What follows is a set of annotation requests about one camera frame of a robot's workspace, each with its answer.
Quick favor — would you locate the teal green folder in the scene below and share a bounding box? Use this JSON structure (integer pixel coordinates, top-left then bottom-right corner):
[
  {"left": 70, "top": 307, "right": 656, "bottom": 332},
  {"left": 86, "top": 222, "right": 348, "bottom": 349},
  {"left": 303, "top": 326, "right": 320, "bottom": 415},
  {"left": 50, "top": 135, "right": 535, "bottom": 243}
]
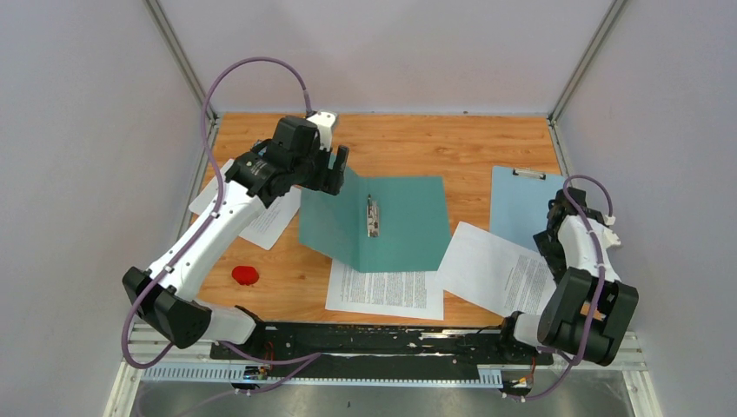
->
[{"left": 299, "top": 169, "right": 451, "bottom": 273}]

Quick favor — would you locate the printed paper sheet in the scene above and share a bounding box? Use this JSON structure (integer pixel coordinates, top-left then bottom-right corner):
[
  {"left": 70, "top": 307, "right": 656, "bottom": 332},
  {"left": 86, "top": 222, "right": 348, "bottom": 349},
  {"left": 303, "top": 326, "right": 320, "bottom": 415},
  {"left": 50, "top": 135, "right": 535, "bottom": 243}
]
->
[
  {"left": 436, "top": 222, "right": 556, "bottom": 316},
  {"left": 325, "top": 261, "right": 444, "bottom": 321},
  {"left": 189, "top": 178, "right": 302, "bottom": 250}
]

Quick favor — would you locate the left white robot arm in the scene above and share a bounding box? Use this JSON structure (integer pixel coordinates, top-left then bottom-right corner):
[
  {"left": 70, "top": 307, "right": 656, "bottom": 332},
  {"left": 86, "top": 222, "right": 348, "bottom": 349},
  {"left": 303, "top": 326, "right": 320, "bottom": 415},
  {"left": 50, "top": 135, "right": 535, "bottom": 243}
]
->
[{"left": 122, "top": 110, "right": 349, "bottom": 359}]

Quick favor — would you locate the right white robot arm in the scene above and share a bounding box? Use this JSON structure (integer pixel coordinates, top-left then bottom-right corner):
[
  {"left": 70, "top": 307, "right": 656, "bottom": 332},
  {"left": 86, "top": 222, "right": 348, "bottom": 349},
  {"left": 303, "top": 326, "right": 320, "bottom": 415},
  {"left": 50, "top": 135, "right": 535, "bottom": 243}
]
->
[{"left": 496, "top": 187, "right": 639, "bottom": 366}]

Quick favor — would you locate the silver folder clip mechanism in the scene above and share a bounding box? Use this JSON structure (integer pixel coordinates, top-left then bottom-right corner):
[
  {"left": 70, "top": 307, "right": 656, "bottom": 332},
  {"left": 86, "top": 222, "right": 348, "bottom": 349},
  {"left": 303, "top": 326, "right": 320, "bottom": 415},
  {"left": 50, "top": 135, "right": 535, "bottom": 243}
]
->
[{"left": 366, "top": 195, "right": 380, "bottom": 238}]

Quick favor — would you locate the red small object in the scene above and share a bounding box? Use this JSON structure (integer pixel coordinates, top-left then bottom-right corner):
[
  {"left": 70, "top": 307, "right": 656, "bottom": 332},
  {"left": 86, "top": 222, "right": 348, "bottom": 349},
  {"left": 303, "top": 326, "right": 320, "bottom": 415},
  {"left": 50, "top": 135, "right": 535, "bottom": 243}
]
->
[{"left": 231, "top": 265, "right": 260, "bottom": 286}]

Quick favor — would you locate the blue clipboard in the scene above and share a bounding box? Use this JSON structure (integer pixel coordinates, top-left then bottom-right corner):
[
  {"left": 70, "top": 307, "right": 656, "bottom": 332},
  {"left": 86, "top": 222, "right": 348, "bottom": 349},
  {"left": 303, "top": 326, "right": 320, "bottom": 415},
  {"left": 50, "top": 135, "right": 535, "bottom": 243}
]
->
[{"left": 489, "top": 166, "right": 565, "bottom": 251}]

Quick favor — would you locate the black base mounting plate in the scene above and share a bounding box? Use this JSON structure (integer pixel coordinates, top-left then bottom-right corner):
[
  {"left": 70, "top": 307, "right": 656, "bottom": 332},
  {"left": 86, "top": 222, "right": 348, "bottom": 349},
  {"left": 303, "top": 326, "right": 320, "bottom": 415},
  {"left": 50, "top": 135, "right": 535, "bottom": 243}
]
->
[{"left": 209, "top": 322, "right": 553, "bottom": 381}]

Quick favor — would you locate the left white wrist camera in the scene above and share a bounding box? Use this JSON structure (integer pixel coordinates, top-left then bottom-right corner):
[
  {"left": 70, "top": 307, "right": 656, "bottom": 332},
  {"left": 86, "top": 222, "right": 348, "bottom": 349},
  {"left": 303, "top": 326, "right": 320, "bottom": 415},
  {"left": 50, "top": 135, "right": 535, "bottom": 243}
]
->
[{"left": 307, "top": 110, "right": 339, "bottom": 151}]

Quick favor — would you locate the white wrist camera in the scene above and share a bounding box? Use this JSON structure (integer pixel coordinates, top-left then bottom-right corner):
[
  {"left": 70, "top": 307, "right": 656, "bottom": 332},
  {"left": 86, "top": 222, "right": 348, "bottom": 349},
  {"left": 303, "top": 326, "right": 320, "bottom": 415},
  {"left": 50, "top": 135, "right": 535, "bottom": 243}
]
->
[
  {"left": 307, "top": 110, "right": 339, "bottom": 151},
  {"left": 594, "top": 215, "right": 622, "bottom": 251}
]

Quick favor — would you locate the aluminium frame rail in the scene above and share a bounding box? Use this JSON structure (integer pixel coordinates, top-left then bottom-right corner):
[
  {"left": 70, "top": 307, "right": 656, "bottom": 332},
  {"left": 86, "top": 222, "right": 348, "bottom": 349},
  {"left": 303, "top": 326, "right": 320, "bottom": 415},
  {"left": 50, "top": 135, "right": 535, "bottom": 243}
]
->
[{"left": 123, "top": 323, "right": 649, "bottom": 389}]

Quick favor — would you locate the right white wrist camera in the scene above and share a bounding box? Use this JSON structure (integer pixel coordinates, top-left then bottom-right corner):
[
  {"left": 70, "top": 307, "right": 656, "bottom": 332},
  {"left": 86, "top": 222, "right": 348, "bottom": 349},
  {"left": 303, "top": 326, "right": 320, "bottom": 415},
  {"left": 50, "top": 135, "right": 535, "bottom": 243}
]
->
[{"left": 594, "top": 215, "right": 622, "bottom": 251}]

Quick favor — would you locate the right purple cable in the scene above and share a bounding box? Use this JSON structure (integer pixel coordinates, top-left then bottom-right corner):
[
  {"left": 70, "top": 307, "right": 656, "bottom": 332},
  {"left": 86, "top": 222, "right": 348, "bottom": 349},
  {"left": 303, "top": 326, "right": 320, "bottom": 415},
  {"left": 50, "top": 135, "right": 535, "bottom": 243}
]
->
[{"left": 506, "top": 175, "right": 616, "bottom": 403}]

